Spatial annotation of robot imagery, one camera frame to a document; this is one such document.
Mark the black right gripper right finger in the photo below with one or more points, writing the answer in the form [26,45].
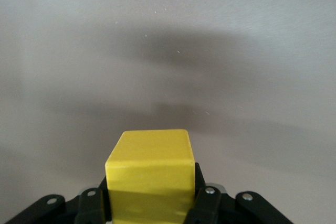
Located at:
[210,205]

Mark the yellow wooden cube block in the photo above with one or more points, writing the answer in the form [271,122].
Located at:
[151,176]

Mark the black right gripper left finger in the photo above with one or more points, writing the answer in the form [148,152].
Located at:
[89,205]

